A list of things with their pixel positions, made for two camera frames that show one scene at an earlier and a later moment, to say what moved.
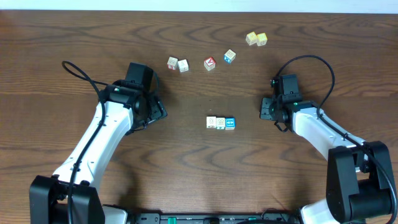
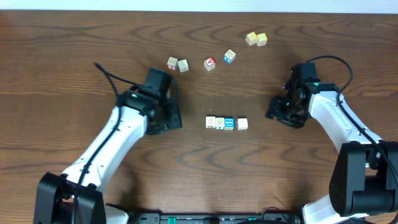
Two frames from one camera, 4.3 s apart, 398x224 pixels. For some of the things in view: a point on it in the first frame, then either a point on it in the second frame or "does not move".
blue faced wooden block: x=229 y=123 does not move
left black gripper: x=157 y=109 -> x=173 y=115
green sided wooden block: x=220 y=123 does not move
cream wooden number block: x=211 y=122 does not move
